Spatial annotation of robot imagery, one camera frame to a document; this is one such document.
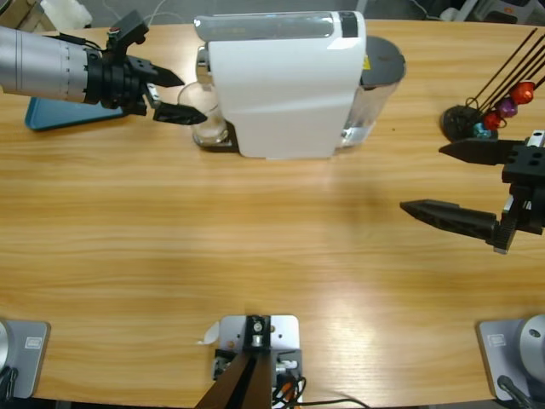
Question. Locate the black capsule holder with rods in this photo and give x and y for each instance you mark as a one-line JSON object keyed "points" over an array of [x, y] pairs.
{"points": [[457, 123]]}

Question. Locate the brown cardboard box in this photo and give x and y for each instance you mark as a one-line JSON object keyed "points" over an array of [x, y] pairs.
{"points": [[15, 13]]}

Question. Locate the purple coffee capsule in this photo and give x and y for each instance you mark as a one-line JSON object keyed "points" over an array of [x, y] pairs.
{"points": [[506, 107]]}

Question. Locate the dark camera post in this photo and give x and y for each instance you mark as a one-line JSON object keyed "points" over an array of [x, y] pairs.
{"points": [[238, 383]]}

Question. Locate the grey plastic stool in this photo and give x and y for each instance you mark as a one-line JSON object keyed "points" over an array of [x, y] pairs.
{"points": [[498, 10]]}

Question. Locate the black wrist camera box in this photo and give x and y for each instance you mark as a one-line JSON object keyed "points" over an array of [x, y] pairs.
{"points": [[127, 27]]}

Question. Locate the white camera mounting plate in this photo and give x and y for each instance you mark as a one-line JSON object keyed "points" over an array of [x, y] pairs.
{"points": [[283, 332]]}

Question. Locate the clear water tank grey lid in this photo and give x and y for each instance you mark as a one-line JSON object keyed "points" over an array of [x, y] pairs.
{"points": [[383, 59]]}

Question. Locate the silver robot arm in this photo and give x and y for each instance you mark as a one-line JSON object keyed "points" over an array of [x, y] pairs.
{"points": [[42, 64]]}

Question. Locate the teal coffee capsule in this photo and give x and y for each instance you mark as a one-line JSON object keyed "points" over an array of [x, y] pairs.
{"points": [[482, 130]]}

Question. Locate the white tape tag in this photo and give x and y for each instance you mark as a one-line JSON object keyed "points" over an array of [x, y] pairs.
{"points": [[208, 334]]}

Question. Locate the clear drinking glass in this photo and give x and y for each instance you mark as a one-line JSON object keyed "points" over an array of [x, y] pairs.
{"points": [[210, 132]]}

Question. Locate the teal plastic tray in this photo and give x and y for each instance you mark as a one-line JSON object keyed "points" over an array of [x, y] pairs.
{"points": [[64, 115]]}

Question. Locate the white power adapter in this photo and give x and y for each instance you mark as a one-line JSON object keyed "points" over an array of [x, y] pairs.
{"points": [[447, 13]]}

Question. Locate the red coffee capsule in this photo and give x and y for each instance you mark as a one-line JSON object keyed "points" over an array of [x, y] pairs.
{"points": [[523, 93], [493, 121]]}

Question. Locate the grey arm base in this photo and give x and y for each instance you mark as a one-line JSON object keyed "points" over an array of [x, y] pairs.
{"points": [[506, 353], [25, 358]]}

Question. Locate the white capsule coffee machine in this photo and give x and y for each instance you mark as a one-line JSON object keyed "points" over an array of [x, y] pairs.
{"points": [[281, 98]]}

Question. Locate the white foam block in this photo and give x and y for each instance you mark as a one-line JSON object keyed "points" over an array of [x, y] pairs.
{"points": [[68, 10]]}

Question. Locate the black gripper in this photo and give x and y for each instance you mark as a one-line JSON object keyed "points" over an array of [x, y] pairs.
{"points": [[528, 204], [110, 83]]}

